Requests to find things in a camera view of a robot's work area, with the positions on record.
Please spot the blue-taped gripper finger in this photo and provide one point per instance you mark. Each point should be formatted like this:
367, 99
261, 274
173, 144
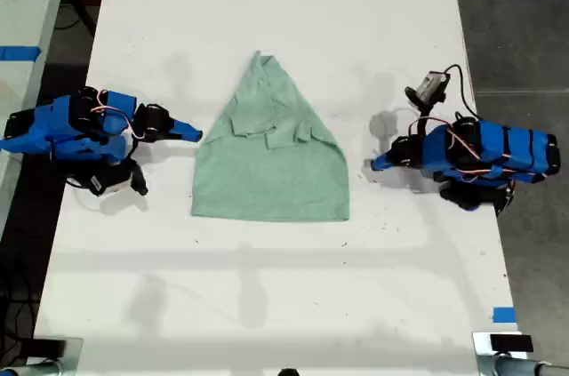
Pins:
384, 158
383, 166
184, 127
186, 137

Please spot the pale green T-shirt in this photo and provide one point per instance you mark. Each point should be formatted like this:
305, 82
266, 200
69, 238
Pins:
271, 180

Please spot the blue and black arm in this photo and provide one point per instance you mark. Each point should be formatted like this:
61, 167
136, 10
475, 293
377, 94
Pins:
49, 127
489, 149

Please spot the long blue tape strip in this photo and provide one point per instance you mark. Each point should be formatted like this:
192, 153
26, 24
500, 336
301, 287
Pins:
20, 52

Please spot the white side table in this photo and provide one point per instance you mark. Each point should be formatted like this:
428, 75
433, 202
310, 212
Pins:
26, 2

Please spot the short blue tape strip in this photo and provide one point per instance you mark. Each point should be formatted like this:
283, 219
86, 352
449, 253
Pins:
505, 314

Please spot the small black box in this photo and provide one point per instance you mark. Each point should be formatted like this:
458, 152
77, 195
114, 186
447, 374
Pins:
511, 343
49, 347

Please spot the metal tube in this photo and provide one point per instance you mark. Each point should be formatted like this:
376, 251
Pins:
533, 368
35, 369

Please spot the black camera stalk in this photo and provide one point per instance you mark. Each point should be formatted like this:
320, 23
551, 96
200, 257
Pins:
422, 102
138, 180

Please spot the black camera box, white label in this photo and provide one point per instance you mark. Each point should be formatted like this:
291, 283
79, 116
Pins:
109, 182

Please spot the grey camera box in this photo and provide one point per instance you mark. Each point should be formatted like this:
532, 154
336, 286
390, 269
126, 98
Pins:
433, 82

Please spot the metal clamp bracket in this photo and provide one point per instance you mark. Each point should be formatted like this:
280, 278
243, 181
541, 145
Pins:
482, 349

